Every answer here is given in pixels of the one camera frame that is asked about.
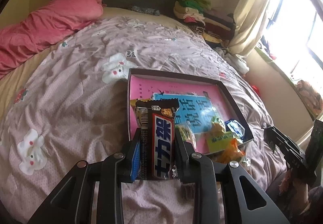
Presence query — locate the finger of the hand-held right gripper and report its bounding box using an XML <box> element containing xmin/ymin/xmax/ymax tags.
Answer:
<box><xmin>264</xmin><ymin>125</ymin><xmax>304</xmax><ymax>164</ymax></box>

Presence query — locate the dark patterned cloth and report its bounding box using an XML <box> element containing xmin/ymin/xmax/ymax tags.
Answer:
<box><xmin>130</xmin><ymin>5</ymin><xmax>160</xmax><ymax>16</ymax></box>

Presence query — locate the white cloth heap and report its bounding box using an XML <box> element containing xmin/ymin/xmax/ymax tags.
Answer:
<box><xmin>214</xmin><ymin>47</ymin><xmax>250</xmax><ymax>74</ymax></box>

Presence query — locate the shallow dark cardboard box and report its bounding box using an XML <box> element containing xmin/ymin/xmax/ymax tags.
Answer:
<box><xmin>125</xmin><ymin>68</ymin><xmax>254</xmax><ymax>184</ymax></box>

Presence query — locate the pink quilt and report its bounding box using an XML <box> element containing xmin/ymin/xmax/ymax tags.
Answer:
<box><xmin>0</xmin><ymin>0</ymin><xmax>103</xmax><ymax>79</ymax></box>

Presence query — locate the brown chocolate bar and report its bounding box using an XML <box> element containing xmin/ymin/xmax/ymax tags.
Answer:
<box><xmin>135</xmin><ymin>98</ymin><xmax>180</xmax><ymax>181</ymax></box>

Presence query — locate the person's right hand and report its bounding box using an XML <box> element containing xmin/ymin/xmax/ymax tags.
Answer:
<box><xmin>278</xmin><ymin>171</ymin><xmax>312</xmax><ymax>212</ymax></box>

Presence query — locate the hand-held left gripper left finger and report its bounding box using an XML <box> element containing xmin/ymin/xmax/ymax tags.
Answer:
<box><xmin>28</xmin><ymin>127</ymin><xmax>143</xmax><ymax>224</ymax></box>

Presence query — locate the pink book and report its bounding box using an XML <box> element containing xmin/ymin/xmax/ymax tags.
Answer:
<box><xmin>129</xmin><ymin>76</ymin><xmax>244</xmax><ymax>155</ymax></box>

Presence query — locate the cream wardrobe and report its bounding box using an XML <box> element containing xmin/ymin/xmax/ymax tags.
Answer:
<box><xmin>0</xmin><ymin>0</ymin><xmax>57</xmax><ymax>29</ymax></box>

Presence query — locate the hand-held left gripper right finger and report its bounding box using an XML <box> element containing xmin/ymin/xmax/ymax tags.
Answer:
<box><xmin>174</xmin><ymin>127</ymin><xmax>290</xmax><ymax>224</ymax></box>

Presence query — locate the pile of folded clothes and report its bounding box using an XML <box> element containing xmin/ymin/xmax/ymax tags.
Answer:
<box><xmin>174</xmin><ymin>0</ymin><xmax>236</xmax><ymax>49</ymax></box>

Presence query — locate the orange noodle snack packet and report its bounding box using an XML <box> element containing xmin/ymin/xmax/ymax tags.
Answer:
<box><xmin>217</xmin><ymin>138</ymin><xmax>246</xmax><ymax>164</ymax></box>

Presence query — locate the patterned cushion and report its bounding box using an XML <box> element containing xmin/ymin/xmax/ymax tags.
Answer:
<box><xmin>295</xmin><ymin>80</ymin><xmax>323</xmax><ymax>116</ymax></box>

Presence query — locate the clear cracker packet green label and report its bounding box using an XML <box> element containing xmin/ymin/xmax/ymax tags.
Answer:
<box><xmin>177</xmin><ymin>123</ymin><xmax>200</xmax><ymax>150</ymax></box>

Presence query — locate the blue cookie packet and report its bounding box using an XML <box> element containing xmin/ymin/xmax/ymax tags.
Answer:
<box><xmin>225</xmin><ymin>119</ymin><xmax>246</xmax><ymax>142</ymax></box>

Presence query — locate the cream curtain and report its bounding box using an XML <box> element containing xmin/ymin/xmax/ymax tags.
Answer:
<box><xmin>228</xmin><ymin>0</ymin><xmax>282</xmax><ymax>56</ymax></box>

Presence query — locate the window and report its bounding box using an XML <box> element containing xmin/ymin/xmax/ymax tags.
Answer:
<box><xmin>262</xmin><ymin>0</ymin><xmax>323</xmax><ymax>83</ymax></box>

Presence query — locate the printed lilac blanket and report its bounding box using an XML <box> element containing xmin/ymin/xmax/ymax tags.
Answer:
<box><xmin>0</xmin><ymin>16</ymin><xmax>288</xmax><ymax>224</ymax></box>

